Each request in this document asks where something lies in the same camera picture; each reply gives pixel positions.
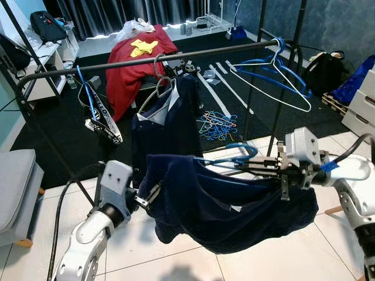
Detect blue plastic hanger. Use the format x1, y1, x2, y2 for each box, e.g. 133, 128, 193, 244
229, 37, 311, 97
231, 39, 312, 100
196, 142, 260, 176
76, 64, 103, 121

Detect navy knit sweater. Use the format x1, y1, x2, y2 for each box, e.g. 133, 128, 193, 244
144, 153, 320, 255

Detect heap of colourful hangers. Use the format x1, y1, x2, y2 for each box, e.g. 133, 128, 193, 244
196, 111, 238, 142

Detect wooden pallet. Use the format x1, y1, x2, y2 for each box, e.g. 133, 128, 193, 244
321, 91, 352, 119

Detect black garment white lettered band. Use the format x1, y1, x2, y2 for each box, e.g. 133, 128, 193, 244
84, 97, 124, 145

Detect white drawer cabinet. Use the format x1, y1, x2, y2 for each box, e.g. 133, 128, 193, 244
342, 70, 375, 140

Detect black duffel bag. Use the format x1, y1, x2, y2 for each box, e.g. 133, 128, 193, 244
302, 51, 347, 97

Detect blue cloth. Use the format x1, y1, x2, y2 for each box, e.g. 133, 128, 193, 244
333, 56, 375, 106

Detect grey ottoman wooden feet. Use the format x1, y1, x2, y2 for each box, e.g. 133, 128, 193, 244
0, 148, 46, 248

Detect red flag with yellow star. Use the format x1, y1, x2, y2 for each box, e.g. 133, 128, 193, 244
105, 25, 178, 122

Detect black metal clothes rack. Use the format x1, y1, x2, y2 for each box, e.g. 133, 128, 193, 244
0, 0, 309, 205

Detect blue container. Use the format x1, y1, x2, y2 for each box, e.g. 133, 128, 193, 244
230, 26, 248, 40

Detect white shelf unit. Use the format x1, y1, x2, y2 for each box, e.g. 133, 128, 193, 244
18, 29, 80, 103

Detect white plastic bag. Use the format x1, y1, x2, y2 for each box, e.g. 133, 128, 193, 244
120, 18, 156, 42

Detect dark pleated curtain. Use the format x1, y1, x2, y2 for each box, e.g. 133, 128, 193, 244
44, 0, 206, 40

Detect flat black bag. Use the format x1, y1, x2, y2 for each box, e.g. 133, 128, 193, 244
0, 32, 31, 74

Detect black backpack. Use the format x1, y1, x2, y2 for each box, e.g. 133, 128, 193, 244
29, 11, 68, 43

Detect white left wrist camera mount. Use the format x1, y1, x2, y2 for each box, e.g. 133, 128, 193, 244
98, 161, 134, 207

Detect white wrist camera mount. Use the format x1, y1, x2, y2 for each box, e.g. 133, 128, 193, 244
284, 127, 322, 167
98, 161, 134, 207

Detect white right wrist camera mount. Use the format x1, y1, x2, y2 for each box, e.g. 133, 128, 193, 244
284, 127, 322, 167

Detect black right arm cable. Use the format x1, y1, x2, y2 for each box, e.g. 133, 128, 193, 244
319, 133, 375, 176

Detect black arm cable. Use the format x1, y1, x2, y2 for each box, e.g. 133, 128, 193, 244
319, 133, 375, 176
47, 163, 103, 281

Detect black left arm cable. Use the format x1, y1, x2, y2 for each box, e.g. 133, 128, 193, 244
47, 163, 103, 281

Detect silver wire hanger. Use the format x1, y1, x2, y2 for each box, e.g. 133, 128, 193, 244
136, 54, 179, 115

